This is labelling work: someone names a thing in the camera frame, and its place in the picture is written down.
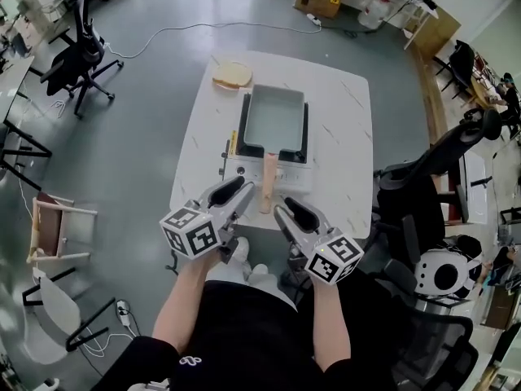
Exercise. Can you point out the panda shaped white black cushion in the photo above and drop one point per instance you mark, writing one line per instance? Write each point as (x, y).
(445, 275)

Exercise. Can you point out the slice of bread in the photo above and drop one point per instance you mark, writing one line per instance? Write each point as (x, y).
(232, 75)

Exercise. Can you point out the clear water jug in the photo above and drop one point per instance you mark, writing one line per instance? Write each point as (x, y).
(373, 12)

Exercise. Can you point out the white chair black frame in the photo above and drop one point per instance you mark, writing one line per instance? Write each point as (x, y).
(57, 316)

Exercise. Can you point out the person's left forearm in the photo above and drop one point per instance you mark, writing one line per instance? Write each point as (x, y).
(183, 300)

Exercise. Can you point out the black mesh office chair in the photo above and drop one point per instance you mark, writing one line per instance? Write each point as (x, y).
(439, 348)

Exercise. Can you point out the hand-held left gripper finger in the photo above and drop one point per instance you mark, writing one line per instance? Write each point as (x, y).
(240, 204)
(224, 191)

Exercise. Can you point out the person's right forearm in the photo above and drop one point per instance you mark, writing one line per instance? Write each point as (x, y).
(331, 324)

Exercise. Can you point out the person's white shoe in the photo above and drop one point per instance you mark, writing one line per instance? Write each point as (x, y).
(259, 273)

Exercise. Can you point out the black office chair with headrest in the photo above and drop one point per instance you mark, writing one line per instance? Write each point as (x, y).
(411, 202)

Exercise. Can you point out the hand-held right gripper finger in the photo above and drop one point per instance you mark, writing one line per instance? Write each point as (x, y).
(288, 226)
(305, 218)

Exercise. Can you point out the white portable stove black top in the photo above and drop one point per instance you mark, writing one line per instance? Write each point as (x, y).
(285, 175)

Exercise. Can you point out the wooden cabinet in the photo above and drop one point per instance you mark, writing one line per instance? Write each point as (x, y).
(437, 35)

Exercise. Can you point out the black frame desk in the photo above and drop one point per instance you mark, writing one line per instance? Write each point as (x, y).
(12, 96)

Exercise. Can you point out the small wooden chair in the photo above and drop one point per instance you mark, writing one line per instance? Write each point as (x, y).
(49, 226)

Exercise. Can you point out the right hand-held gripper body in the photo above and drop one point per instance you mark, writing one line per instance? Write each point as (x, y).
(334, 259)

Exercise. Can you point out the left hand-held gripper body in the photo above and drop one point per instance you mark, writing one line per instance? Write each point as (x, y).
(191, 234)

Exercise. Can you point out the white power strip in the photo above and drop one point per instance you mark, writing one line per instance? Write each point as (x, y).
(313, 19)
(124, 314)

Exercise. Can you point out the person's black clothing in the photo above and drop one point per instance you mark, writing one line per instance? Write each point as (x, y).
(252, 340)

